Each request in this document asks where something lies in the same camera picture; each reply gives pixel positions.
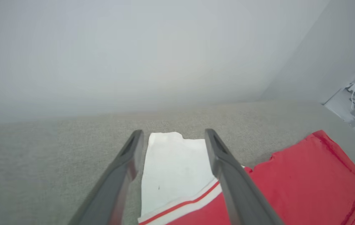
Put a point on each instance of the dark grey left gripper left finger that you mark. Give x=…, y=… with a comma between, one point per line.
x=118, y=184

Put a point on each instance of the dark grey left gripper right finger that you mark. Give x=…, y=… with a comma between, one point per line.
x=236, y=187

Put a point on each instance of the red and white jersey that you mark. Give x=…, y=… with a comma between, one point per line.
x=305, y=187

